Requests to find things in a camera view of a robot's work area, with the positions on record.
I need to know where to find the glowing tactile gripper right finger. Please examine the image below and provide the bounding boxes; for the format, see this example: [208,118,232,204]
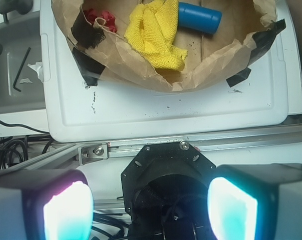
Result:
[207,163,302,240]

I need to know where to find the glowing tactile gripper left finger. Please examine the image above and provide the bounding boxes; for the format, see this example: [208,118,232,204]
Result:
[0,169,94,240]

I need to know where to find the yellow knitted cloth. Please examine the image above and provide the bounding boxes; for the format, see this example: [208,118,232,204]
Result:
[124,0,188,71]

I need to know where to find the red crumpled cloth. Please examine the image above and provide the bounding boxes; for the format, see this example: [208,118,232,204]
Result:
[83,8,117,33]

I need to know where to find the white plastic tray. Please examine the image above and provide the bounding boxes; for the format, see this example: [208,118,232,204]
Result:
[40,0,302,143]

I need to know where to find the black tape piece lower right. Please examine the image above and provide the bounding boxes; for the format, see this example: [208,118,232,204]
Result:
[226,68,251,88]

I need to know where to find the grey plastic bin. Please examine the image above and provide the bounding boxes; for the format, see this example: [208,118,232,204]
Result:
[0,0,45,114]

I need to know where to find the black tape strip left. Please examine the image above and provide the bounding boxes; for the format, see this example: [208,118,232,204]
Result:
[72,48,105,87]

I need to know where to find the black tape strip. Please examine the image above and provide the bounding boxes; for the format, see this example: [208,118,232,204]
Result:
[72,48,105,87]
[248,19,286,65]

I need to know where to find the crumpled white paper scrap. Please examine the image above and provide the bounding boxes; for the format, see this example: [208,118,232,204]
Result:
[19,61,44,84]

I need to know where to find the black allen key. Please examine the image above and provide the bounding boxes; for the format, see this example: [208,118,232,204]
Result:
[13,47,31,92]

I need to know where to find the black tape strip right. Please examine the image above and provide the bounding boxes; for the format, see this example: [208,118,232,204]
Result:
[248,19,286,65]

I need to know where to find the brown paper bag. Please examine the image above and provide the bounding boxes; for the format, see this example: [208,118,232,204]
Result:
[51,0,277,93]

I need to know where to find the blue plastic cylinder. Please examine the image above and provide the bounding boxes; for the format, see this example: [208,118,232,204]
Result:
[178,2,222,35]

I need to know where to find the aluminium extrusion rail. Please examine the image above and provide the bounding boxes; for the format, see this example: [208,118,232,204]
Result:
[0,123,302,170]

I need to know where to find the black cables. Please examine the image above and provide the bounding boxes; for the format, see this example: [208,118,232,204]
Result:
[0,114,57,171]

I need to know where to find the black octagonal mount plate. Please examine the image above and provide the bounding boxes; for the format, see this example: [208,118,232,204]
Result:
[121,141,216,240]

